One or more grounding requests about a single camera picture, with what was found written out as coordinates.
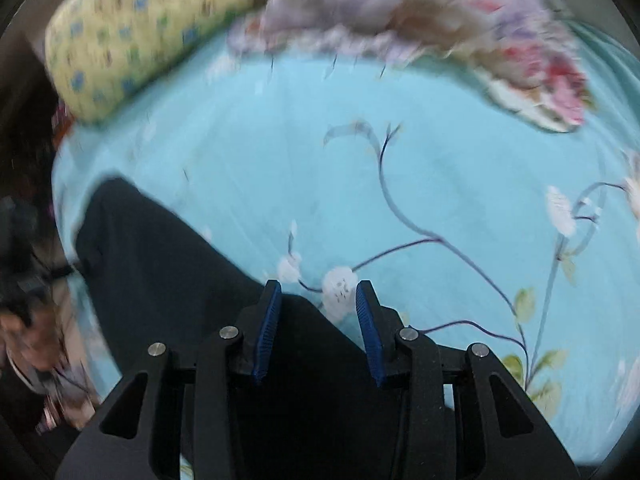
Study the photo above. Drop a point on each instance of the purple pink floral pillow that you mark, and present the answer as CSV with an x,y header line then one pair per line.
x,y
375,5

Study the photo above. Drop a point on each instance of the light blue floral bedsheet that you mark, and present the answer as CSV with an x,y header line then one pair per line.
x,y
300,160

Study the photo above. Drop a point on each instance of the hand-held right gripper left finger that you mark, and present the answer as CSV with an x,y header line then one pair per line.
x,y
266,330

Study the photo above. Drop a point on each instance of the black pants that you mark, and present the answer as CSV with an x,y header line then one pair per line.
x,y
165,270

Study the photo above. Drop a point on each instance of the yellow bear print pillow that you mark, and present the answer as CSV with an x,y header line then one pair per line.
x,y
125,35

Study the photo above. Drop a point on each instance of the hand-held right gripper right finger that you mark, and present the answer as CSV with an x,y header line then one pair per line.
x,y
371,335

